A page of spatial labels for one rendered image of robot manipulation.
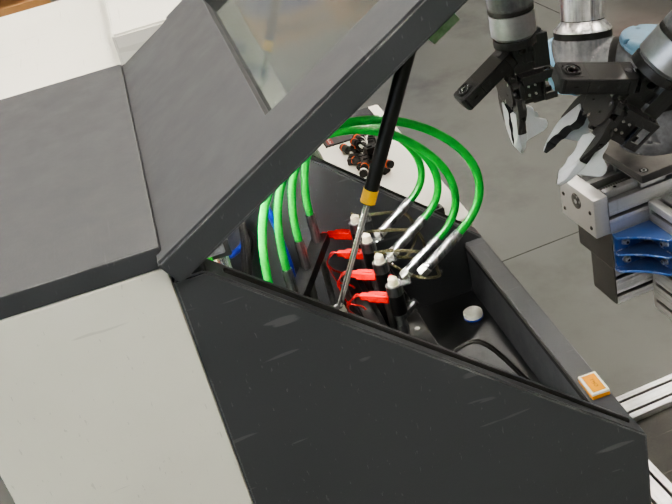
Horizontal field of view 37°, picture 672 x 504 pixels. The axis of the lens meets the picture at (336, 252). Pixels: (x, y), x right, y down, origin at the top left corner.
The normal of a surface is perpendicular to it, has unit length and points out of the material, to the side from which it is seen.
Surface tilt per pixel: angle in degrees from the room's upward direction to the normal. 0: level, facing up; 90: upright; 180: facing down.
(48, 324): 90
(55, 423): 90
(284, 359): 90
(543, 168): 0
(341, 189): 90
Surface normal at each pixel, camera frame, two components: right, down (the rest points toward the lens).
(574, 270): -0.21, -0.83
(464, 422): 0.25, 0.46
